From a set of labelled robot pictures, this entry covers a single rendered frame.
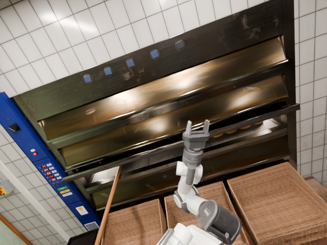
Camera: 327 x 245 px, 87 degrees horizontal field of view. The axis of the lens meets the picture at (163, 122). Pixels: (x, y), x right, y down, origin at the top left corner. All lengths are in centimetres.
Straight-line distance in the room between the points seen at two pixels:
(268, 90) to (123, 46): 106
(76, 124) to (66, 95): 22
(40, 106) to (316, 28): 192
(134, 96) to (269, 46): 97
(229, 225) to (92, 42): 122
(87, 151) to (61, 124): 29
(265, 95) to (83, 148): 146
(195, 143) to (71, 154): 112
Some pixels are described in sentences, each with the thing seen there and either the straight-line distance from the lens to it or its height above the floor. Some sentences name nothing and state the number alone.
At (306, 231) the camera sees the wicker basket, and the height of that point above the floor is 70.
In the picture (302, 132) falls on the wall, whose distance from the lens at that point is 181.
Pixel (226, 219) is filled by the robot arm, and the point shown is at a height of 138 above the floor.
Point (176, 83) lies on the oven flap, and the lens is 124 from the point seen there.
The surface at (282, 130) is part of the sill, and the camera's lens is 169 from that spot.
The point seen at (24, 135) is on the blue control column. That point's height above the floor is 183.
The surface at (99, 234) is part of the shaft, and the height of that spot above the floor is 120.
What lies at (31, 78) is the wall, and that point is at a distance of 147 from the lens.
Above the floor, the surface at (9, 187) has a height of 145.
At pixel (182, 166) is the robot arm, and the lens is 83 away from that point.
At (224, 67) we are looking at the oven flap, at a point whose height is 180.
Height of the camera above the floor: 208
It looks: 23 degrees down
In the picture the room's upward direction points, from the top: 20 degrees counter-clockwise
